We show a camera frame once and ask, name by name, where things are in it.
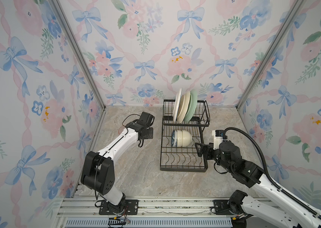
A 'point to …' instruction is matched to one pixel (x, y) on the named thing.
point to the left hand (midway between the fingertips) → (148, 132)
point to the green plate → (192, 105)
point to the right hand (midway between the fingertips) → (201, 143)
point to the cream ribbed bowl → (184, 138)
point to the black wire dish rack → (178, 149)
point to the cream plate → (182, 106)
